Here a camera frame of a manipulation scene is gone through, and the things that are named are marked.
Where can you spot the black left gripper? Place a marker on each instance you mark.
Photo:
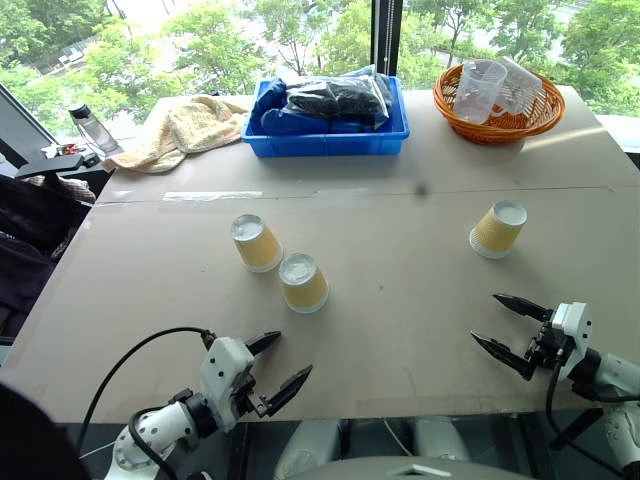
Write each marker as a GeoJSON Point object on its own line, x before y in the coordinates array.
{"type": "Point", "coordinates": [249, 395]}

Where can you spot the clear water bottle black cap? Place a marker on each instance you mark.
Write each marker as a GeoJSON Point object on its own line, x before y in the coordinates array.
{"type": "Point", "coordinates": [97, 132]}

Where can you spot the small red object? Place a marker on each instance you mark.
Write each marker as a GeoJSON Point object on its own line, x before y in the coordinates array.
{"type": "Point", "coordinates": [70, 149]}

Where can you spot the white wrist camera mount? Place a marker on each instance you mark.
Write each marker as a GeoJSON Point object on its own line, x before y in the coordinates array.
{"type": "Point", "coordinates": [225, 365]}
{"type": "Point", "coordinates": [575, 320]}

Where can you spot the dark clothing pile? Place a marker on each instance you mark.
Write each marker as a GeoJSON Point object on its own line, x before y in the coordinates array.
{"type": "Point", "coordinates": [35, 225]}

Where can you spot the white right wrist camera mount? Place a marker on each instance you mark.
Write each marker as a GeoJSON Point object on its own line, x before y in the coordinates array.
{"type": "Point", "coordinates": [575, 320]}

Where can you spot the orange woven basket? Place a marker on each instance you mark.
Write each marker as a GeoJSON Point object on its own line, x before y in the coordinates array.
{"type": "Point", "coordinates": [500, 130]}

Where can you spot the grey robot torso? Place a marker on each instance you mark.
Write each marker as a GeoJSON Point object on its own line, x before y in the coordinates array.
{"type": "Point", "coordinates": [400, 470]}

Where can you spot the black window frame post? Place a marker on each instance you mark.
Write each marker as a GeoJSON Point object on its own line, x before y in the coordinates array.
{"type": "Point", "coordinates": [387, 35]}

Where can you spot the yellow ribbed paper cup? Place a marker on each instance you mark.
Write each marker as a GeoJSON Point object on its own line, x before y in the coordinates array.
{"type": "Point", "coordinates": [305, 292]}
{"type": "Point", "coordinates": [495, 235]}
{"type": "Point", "coordinates": [257, 247]}

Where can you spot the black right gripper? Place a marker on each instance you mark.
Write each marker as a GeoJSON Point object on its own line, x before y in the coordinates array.
{"type": "Point", "coordinates": [550, 347]}

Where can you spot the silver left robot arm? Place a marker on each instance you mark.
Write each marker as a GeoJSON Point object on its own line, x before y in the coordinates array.
{"type": "Point", "coordinates": [150, 432]}

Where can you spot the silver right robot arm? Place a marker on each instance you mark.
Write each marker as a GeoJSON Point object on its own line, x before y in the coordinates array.
{"type": "Point", "coordinates": [617, 372]}

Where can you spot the clear plastic measuring cup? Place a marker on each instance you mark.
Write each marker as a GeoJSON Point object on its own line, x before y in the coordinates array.
{"type": "Point", "coordinates": [475, 95]}

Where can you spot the dark rounded shape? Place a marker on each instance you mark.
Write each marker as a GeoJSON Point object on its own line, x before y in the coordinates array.
{"type": "Point", "coordinates": [35, 440]}

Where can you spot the clear bag of dark items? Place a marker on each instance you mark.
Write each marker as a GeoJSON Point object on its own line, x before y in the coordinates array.
{"type": "Point", "coordinates": [345, 102]}

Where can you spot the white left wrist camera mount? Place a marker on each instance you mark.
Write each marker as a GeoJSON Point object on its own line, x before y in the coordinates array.
{"type": "Point", "coordinates": [225, 365]}

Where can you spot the silver rounded robot leg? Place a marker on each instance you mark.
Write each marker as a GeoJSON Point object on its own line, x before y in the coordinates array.
{"type": "Point", "coordinates": [440, 440]}
{"type": "Point", "coordinates": [310, 447]}

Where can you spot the clear plastic container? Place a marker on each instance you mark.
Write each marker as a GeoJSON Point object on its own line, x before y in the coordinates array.
{"type": "Point", "coordinates": [525, 87]}

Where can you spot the cream terry towel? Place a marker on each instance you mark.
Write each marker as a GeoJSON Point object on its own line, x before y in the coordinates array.
{"type": "Point", "coordinates": [195, 127]}

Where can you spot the blue plastic bin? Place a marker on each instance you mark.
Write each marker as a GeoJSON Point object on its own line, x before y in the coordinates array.
{"type": "Point", "coordinates": [325, 142]}

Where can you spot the black bar under table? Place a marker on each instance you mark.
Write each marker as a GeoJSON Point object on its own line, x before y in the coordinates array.
{"type": "Point", "coordinates": [577, 429]}

